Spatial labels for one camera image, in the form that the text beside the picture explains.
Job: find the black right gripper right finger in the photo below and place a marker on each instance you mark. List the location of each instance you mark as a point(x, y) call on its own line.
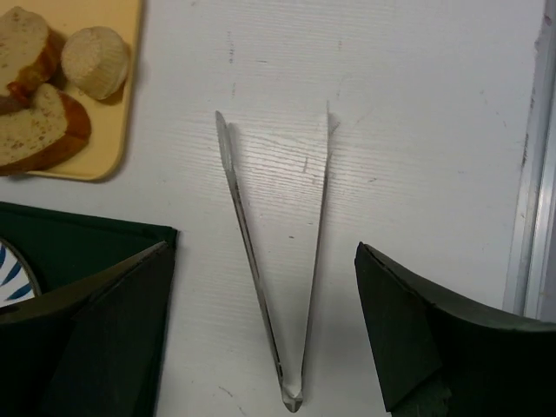
point(439, 353)

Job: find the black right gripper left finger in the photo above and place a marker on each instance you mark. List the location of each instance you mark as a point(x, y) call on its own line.
point(90, 348)

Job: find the metal tongs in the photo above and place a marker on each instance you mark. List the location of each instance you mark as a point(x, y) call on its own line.
point(280, 197)

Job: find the seeded bread slice lower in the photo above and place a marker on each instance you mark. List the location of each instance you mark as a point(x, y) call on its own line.
point(54, 128)

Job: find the seeded bread slice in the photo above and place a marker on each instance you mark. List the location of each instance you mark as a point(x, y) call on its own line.
point(30, 52)
point(54, 128)

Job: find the seeded bread slice upper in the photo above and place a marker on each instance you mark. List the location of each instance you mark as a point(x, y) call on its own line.
point(30, 52)

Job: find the white blue striped plate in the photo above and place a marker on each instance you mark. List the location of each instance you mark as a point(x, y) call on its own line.
point(18, 282)

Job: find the dark green placemat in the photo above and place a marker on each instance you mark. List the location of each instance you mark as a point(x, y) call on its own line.
point(62, 247)

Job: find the yellow plastic tray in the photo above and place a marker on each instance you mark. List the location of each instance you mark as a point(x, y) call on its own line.
point(109, 118)

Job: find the small round bun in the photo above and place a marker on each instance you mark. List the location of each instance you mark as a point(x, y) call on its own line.
point(96, 60)

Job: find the aluminium table edge rail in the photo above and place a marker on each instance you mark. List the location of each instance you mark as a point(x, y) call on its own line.
point(532, 252)

